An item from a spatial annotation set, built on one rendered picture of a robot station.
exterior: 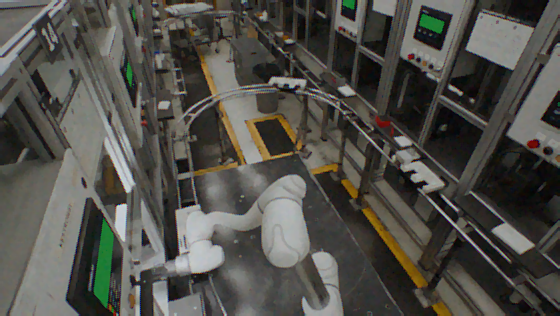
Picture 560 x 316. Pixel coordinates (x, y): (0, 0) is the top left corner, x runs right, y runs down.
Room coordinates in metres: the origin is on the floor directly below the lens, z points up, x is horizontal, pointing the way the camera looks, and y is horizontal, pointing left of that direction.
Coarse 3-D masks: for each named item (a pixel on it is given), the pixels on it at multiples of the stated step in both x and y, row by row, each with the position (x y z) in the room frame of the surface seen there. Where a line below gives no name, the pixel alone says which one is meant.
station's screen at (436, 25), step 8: (424, 16) 1.97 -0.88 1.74; (432, 16) 1.91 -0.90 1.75; (440, 16) 1.86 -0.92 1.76; (424, 24) 1.96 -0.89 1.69; (432, 24) 1.89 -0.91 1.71; (440, 24) 1.84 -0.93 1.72; (416, 32) 2.00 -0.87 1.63; (424, 32) 1.94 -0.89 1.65; (432, 32) 1.88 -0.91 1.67; (440, 32) 1.82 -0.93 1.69; (432, 40) 1.86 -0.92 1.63
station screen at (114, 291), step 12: (96, 240) 0.38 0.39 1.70; (96, 252) 0.36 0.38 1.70; (120, 252) 0.44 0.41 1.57; (96, 264) 0.33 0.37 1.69; (120, 264) 0.41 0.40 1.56; (120, 276) 0.38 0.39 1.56; (108, 288) 0.32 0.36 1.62; (120, 288) 0.35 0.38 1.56; (96, 300) 0.27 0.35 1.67; (108, 300) 0.29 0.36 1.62; (108, 312) 0.27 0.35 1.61
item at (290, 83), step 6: (276, 78) 2.99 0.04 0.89; (282, 78) 2.98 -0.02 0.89; (288, 78) 2.99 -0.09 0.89; (270, 84) 2.89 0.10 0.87; (282, 84) 2.87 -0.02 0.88; (288, 84) 2.93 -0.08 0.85; (294, 84) 2.88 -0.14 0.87; (300, 84) 2.89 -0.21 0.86; (282, 90) 2.87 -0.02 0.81; (288, 90) 2.86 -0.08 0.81; (294, 90) 2.84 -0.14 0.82
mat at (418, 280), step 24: (336, 168) 2.56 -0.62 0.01; (336, 192) 2.19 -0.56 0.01; (360, 216) 1.87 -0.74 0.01; (360, 240) 1.60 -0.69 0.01; (384, 240) 1.59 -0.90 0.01; (384, 264) 1.36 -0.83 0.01; (408, 264) 1.35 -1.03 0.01; (408, 288) 1.15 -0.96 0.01; (408, 312) 0.97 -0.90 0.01; (432, 312) 0.97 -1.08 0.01
